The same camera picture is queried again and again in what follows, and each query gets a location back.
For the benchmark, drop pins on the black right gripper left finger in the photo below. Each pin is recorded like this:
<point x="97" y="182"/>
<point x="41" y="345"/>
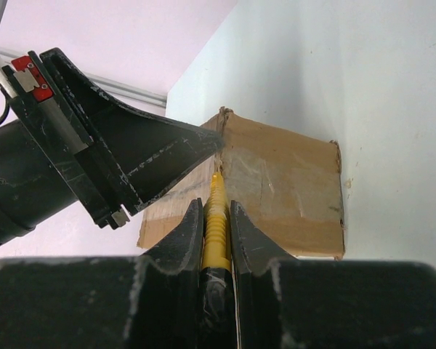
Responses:
<point x="145" y="301"/>

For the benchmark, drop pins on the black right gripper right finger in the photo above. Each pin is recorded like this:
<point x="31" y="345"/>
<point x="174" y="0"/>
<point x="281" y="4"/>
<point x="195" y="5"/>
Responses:
<point x="284" y="302"/>

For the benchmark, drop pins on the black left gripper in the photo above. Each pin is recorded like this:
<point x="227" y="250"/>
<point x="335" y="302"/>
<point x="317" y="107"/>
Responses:
<point x="154" y="152"/>

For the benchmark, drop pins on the yellow utility knife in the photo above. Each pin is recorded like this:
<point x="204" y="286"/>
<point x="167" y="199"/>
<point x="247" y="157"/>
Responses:
<point x="216" y="313"/>

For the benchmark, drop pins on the brown cardboard express box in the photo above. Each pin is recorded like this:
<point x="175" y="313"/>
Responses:
<point x="289" y="184"/>

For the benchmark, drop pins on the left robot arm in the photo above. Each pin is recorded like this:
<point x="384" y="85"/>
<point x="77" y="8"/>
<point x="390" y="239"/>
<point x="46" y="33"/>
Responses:
<point x="31" y="190"/>

